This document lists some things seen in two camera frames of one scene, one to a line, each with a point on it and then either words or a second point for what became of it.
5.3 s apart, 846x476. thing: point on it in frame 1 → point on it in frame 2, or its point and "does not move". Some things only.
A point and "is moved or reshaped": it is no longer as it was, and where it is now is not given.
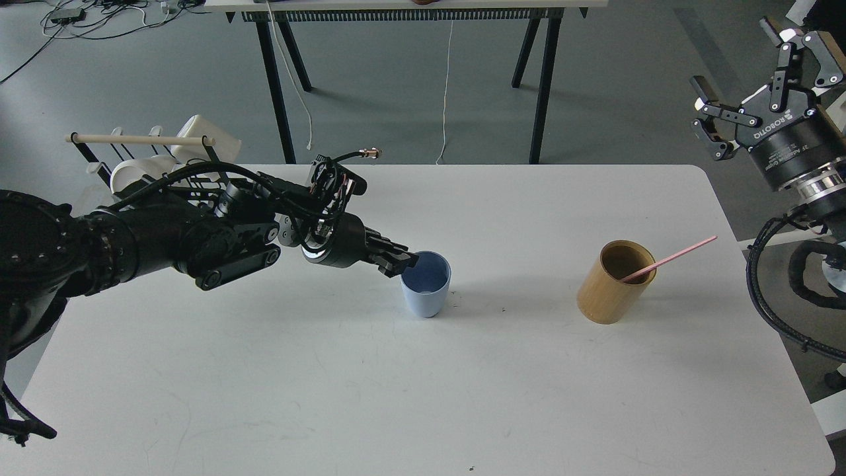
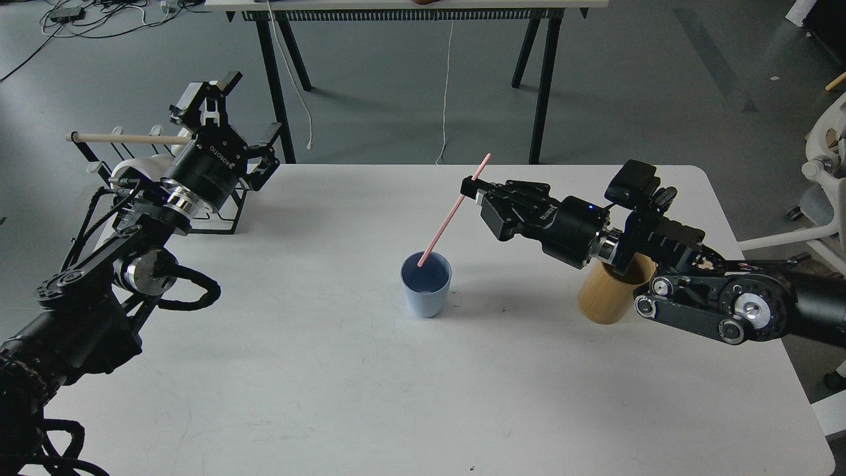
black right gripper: [790, 135] → [566, 227]
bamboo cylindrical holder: [603, 297] does not move
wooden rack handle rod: [141, 139] does not move
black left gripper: [349, 246] → [208, 166]
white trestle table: [267, 12] does not move
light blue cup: [425, 283] does not move
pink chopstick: [663, 261] is moved or reshaped
